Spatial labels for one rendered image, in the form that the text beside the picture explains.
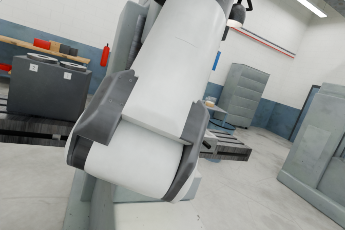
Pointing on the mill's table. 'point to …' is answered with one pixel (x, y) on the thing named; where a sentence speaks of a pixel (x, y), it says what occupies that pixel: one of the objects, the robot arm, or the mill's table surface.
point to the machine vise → (212, 140)
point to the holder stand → (48, 87)
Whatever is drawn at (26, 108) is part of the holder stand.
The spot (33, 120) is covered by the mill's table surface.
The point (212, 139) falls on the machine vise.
